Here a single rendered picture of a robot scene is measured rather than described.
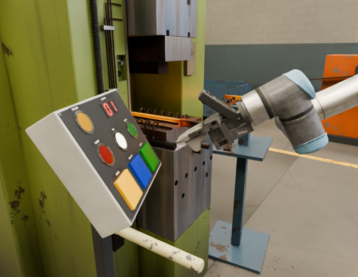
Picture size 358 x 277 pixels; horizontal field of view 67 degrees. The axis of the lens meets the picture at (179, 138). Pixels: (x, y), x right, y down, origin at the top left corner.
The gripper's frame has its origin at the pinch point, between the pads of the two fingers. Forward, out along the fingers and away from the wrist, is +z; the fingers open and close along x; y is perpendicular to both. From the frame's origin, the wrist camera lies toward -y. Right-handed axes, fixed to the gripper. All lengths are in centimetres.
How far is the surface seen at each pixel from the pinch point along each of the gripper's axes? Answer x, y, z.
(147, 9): 32, -41, -6
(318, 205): 153, 145, -38
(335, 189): 184, 159, -61
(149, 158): -1.7, 1.0, 10.3
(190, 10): 52, -36, -18
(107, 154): -19.9, -8.5, 10.7
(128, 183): -19.8, -0.2, 10.3
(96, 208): -27.1, -0.6, 15.6
